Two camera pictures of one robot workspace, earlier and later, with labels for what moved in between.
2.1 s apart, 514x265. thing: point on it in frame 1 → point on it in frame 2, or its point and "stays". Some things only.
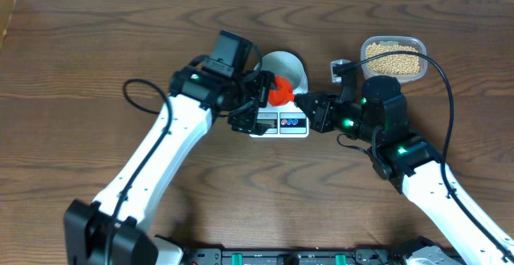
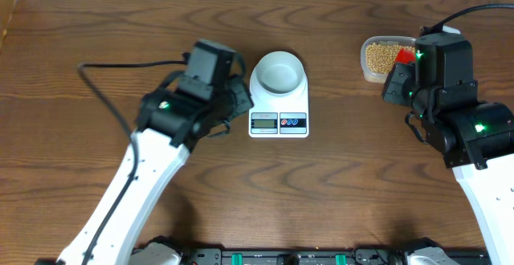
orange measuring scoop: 281,91 → 405,56
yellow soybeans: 394,64 stays
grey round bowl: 287,66 stays
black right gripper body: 345,118 → 399,87
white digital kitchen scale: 283,77 stays
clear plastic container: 405,67 stays
